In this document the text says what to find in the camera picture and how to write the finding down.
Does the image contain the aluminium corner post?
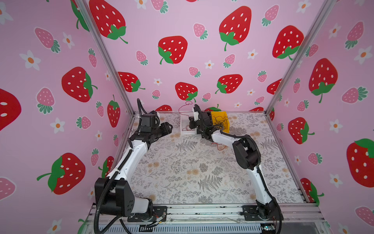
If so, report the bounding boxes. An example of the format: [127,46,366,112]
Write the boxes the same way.
[265,0,336,117]
[77,0,135,116]

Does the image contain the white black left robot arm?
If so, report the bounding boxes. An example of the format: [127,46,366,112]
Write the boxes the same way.
[93,99,173,234]

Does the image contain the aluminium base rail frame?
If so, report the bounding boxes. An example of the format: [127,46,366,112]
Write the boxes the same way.
[84,203,331,234]

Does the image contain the white translucent storage bin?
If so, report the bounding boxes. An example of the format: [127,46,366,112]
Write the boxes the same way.
[180,112,197,135]

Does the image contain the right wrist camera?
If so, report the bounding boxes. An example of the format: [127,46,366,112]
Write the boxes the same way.
[192,107,199,121]

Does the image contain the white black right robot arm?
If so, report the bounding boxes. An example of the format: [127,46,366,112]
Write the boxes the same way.
[189,104,283,223]

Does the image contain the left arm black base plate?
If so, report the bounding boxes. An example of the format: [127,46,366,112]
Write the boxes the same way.
[127,206,168,223]

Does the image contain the yellow plastic storage bin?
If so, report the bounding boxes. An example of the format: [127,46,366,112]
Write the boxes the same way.
[211,111,230,133]

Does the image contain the aluminium left corner post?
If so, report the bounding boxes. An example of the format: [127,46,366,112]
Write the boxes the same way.
[77,0,135,116]

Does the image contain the aluminium right corner post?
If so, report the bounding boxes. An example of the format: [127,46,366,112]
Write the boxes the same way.
[265,0,336,117]

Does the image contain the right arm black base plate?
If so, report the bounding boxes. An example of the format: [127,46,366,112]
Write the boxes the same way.
[240,205,284,221]

